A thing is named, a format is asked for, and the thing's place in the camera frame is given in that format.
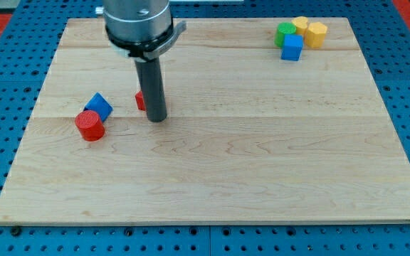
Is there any red star block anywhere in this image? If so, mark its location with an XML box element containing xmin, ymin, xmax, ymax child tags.
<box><xmin>135</xmin><ymin>91</ymin><xmax>146</xmax><ymax>111</ymax></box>

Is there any blue cube block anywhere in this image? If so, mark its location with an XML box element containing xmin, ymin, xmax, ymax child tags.
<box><xmin>280</xmin><ymin>34</ymin><xmax>303</xmax><ymax>61</ymax></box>

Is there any light wooden board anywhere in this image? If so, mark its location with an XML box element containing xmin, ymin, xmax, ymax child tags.
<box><xmin>0</xmin><ymin>18</ymin><xmax>410</xmax><ymax>226</ymax></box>

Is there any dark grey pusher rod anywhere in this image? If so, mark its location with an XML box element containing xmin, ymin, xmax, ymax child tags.
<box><xmin>135</xmin><ymin>58</ymin><xmax>167</xmax><ymax>122</ymax></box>

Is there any blue triangular block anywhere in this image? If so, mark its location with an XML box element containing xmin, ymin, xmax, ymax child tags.
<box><xmin>83</xmin><ymin>92</ymin><xmax>113</xmax><ymax>122</ymax></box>

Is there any red cylinder block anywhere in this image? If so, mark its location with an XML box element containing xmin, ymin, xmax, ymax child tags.
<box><xmin>75</xmin><ymin>110</ymin><xmax>105</xmax><ymax>142</ymax></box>

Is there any green cylinder block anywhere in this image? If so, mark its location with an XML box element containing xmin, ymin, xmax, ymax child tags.
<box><xmin>274</xmin><ymin>22</ymin><xmax>296</xmax><ymax>48</ymax></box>

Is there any yellow cylinder block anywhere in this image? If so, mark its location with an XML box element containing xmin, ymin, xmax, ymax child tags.
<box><xmin>291</xmin><ymin>16</ymin><xmax>309</xmax><ymax>36</ymax></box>

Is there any yellow hexagon block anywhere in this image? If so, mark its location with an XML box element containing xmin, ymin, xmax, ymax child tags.
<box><xmin>305</xmin><ymin>22</ymin><xmax>328</xmax><ymax>48</ymax></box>

